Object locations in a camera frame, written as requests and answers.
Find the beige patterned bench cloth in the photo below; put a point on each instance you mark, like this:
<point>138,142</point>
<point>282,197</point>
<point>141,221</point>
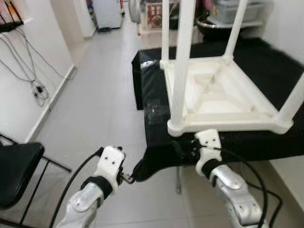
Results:
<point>152,39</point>

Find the clear plastic storage box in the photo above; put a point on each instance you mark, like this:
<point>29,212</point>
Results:
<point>251,10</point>

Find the red printed carton box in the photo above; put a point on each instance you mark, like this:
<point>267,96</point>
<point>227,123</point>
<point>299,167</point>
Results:
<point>154,16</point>

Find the small black plug adapter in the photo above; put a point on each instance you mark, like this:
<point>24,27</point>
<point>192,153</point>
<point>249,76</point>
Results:
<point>39,90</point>

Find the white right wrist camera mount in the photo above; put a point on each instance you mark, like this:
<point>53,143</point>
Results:
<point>209,140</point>

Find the black table cloth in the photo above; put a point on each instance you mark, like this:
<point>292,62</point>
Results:
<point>266,61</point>

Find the black wifi router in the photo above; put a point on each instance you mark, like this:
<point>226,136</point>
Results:
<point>10,23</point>

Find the black round bowl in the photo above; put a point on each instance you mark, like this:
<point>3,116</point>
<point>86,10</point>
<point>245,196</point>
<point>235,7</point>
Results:
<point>211,29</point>

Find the white washing machine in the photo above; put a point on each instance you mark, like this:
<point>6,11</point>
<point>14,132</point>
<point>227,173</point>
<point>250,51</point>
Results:
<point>108,13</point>

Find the large clear tape patch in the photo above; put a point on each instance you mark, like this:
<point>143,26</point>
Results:
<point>156,110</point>

